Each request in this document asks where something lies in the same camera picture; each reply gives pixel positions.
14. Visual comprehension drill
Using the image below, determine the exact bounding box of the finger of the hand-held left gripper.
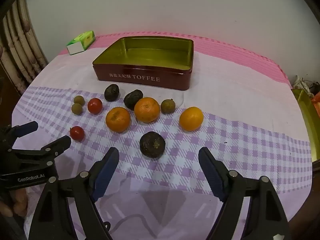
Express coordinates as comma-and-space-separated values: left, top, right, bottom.
11, 135, 72, 167
10, 121, 39, 138

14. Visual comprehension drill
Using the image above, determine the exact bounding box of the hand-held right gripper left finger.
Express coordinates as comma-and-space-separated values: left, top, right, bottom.
28, 147, 120, 240

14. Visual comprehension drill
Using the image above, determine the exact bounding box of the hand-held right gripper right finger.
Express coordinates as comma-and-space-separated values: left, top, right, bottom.
198, 147, 292, 240

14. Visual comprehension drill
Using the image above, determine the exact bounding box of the red cherry tomato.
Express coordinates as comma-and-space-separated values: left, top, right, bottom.
87, 98, 103, 114
70, 126, 85, 140

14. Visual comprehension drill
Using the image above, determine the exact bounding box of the dark wrinkled passion fruit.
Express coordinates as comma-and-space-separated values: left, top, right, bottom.
139, 131, 165, 158
104, 84, 120, 102
123, 89, 144, 111

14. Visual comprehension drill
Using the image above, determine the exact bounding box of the orange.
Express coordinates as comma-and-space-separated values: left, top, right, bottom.
105, 107, 131, 133
134, 97, 160, 123
179, 107, 204, 131

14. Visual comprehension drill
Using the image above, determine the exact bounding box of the red tin box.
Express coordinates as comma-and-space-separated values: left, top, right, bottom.
92, 36, 194, 91

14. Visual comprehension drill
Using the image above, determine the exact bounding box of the person's left hand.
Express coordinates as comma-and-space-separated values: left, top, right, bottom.
0, 187, 28, 218

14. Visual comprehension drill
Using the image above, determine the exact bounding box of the pink and purple checked tablecloth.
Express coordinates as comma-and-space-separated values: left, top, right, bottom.
11, 31, 313, 240

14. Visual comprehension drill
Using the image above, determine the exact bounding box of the green tissue packet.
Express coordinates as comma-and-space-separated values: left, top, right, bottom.
66, 30, 96, 55

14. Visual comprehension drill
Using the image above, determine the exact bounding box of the gold tin lid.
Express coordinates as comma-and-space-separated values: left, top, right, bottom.
291, 89, 320, 163

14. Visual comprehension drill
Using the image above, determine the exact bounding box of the pale background clutter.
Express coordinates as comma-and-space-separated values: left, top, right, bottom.
291, 75, 320, 103

